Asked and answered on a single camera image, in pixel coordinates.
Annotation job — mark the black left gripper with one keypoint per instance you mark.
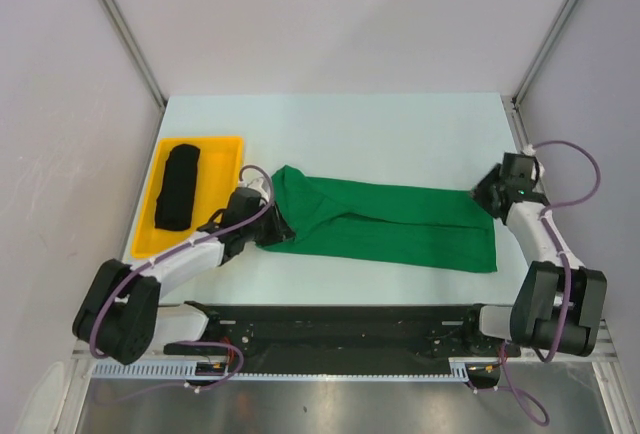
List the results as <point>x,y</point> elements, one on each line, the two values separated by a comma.
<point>279,231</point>

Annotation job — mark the right aluminium corner post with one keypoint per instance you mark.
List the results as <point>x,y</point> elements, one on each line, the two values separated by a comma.
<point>552,36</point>

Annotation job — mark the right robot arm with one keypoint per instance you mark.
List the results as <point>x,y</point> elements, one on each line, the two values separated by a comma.
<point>559,305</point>

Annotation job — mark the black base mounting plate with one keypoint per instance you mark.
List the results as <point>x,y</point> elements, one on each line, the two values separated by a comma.
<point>379,360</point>

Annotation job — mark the yellow plastic tray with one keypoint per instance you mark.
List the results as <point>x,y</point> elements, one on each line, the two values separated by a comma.
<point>218,173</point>

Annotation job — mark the aluminium corner post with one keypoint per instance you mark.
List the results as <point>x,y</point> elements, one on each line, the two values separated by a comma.
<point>127,38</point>
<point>552,36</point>

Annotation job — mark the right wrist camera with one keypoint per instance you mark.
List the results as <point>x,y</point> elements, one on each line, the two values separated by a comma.
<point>537,170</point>

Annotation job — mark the green t-shirt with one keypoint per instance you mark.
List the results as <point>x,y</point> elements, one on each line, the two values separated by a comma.
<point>425,227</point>

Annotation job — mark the left aluminium corner post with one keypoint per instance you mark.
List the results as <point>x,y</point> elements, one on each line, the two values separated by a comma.
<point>127,38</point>

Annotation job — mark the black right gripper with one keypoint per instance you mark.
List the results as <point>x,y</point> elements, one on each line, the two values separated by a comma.
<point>479,191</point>

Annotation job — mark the rolled black t-shirt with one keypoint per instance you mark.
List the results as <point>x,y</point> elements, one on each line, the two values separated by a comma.
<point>175,202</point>

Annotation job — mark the white slotted cable duct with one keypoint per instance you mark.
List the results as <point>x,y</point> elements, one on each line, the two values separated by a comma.
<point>205,371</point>

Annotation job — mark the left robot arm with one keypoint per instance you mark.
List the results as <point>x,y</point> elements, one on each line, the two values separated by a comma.
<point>120,317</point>

